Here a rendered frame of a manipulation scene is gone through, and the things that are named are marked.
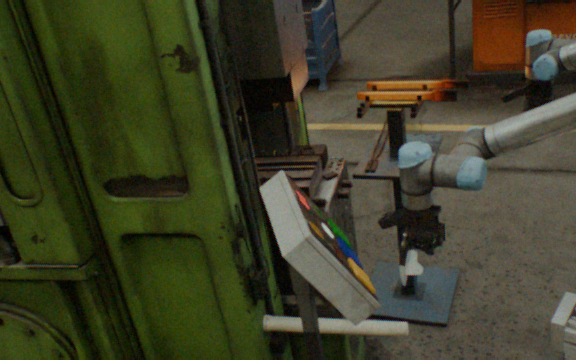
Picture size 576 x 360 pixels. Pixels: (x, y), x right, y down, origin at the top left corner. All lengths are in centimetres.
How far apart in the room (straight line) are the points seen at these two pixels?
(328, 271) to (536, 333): 162
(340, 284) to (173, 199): 59
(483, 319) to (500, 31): 297
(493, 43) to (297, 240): 421
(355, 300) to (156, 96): 75
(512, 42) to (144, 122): 403
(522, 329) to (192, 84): 186
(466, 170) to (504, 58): 405
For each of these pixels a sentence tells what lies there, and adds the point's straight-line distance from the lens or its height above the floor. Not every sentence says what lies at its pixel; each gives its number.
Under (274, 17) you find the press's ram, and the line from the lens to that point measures 176.
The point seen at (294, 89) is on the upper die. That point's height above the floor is 130.
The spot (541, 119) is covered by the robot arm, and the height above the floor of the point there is 133.
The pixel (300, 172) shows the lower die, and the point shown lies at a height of 99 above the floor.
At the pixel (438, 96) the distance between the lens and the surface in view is 254.
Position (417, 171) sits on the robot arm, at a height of 124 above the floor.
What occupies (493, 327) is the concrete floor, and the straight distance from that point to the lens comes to 291.
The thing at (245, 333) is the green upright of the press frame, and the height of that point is 64.
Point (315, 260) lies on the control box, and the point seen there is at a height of 113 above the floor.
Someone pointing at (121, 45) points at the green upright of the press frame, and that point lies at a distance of 173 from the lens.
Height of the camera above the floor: 192
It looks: 28 degrees down
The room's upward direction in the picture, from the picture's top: 10 degrees counter-clockwise
